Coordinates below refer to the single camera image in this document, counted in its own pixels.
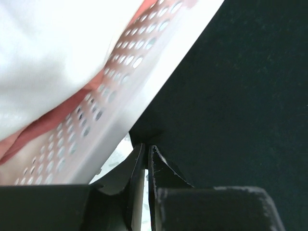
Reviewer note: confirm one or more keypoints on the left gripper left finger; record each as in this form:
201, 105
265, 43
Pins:
112, 203

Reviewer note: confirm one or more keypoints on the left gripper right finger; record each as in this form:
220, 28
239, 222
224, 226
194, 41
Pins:
175, 205

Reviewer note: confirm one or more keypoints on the black t shirt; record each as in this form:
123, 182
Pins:
235, 111

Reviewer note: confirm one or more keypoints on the pink garment in basket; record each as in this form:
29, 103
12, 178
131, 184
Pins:
14, 143

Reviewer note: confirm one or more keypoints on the white red printed t shirt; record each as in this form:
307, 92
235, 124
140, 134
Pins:
50, 49

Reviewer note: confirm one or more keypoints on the white plastic laundry basket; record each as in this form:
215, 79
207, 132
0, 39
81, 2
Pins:
145, 56

